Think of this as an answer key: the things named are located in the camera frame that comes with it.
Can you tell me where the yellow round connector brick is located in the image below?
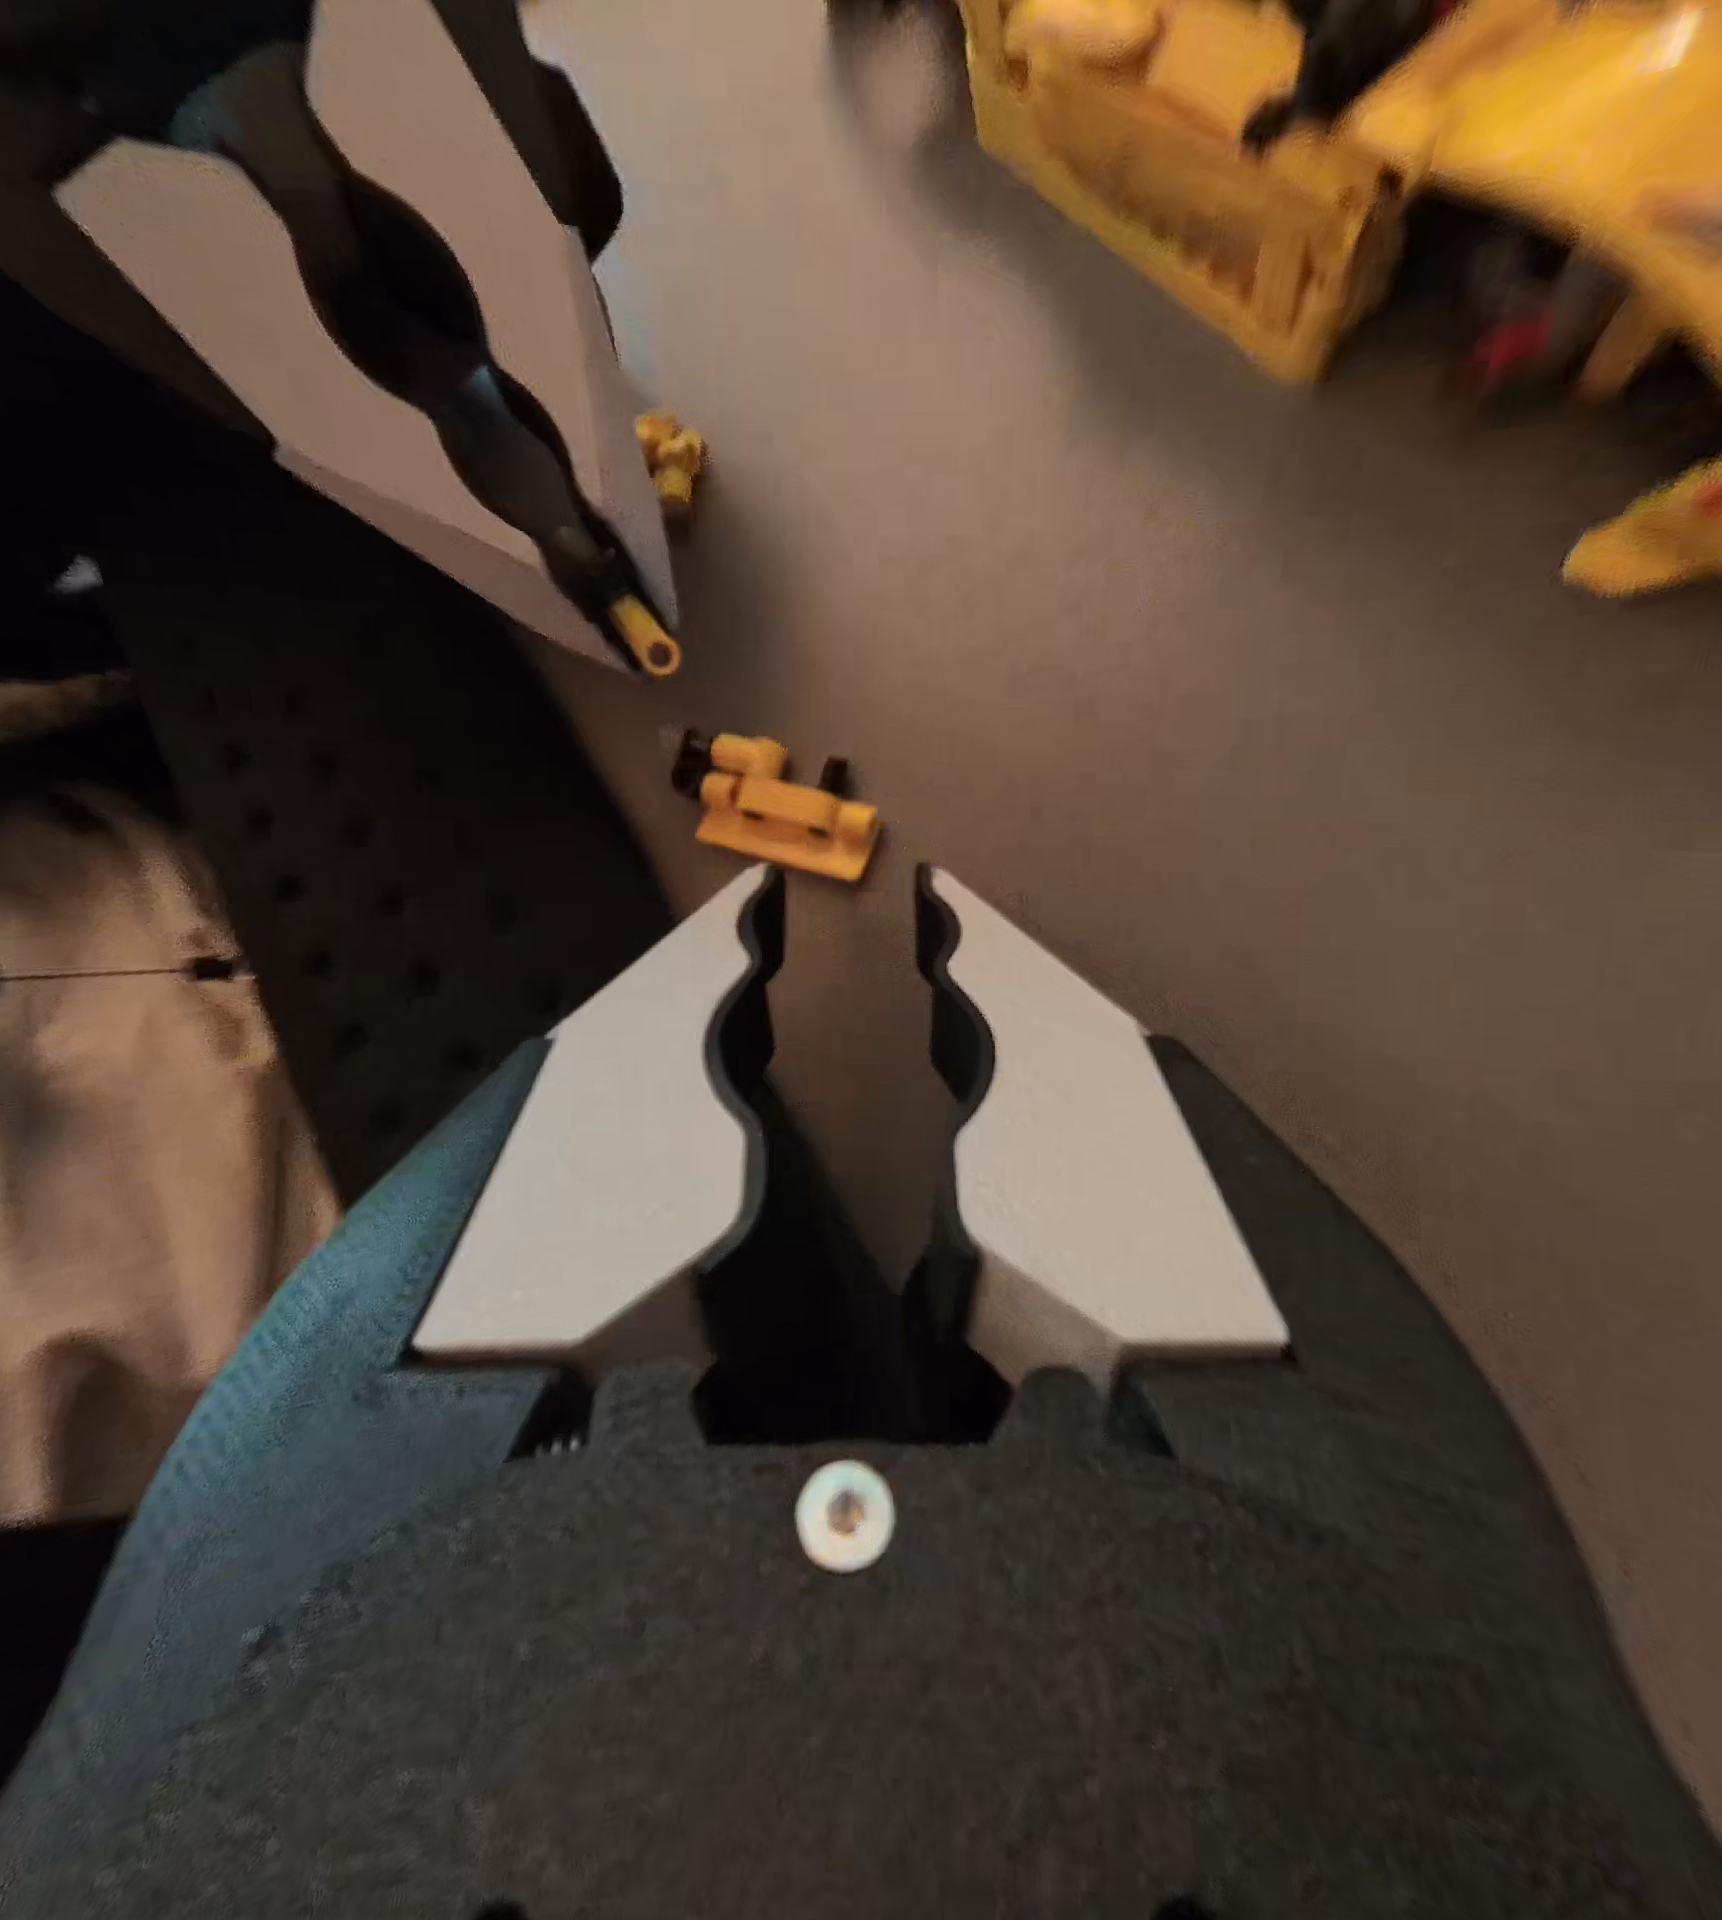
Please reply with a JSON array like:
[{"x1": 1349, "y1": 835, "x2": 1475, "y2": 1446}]
[{"x1": 546, "y1": 524, "x2": 687, "y2": 680}]

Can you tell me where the white sweatshirt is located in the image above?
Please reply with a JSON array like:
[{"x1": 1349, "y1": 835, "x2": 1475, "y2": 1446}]
[{"x1": 0, "y1": 751, "x2": 338, "y2": 1532}]

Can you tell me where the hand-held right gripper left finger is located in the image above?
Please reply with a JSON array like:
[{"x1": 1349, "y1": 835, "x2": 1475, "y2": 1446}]
[{"x1": 410, "y1": 863, "x2": 793, "y2": 1442}]

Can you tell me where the grey desk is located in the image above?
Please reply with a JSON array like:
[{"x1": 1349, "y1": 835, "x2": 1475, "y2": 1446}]
[{"x1": 516, "y1": 0, "x2": 1722, "y2": 1920}]

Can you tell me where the small yellow brick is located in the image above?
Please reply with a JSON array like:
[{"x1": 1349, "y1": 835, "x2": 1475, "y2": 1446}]
[{"x1": 632, "y1": 413, "x2": 708, "y2": 524}]

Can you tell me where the black perforated panel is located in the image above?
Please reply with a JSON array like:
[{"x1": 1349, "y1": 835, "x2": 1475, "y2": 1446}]
[{"x1": 102, "y1": 533, "x2": 676, "y2": 1203}]

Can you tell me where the yellow connector with black pin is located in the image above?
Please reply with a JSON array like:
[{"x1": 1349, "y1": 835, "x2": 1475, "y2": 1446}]
[{"x1": 669, "y1": 728, "x2": 793, "y2": 805}]

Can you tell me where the yellow toy brick car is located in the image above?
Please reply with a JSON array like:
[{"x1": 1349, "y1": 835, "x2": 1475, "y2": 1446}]
[{"x1": 950, "y1": 0, "x2": 1722, "y2": 603}]

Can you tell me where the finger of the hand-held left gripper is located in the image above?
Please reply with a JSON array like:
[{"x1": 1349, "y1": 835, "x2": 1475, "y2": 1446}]
[
  {"x1": 51, "y1": 138, "x2": 654, "y2": 680},
  {"x1": 303, "y1": 0, "x2": 684, "y2": 645}
]

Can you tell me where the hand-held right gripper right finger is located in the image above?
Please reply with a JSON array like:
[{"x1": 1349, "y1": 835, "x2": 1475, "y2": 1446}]
[{"x1": 912, "y1": 863, "x2": 1293, "y2": 1442}]

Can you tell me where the yellow brick beam assembly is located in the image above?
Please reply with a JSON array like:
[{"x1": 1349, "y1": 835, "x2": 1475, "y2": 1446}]
[{"x1": 692, "y1": 757, "x2": 886, "y2": 889}]

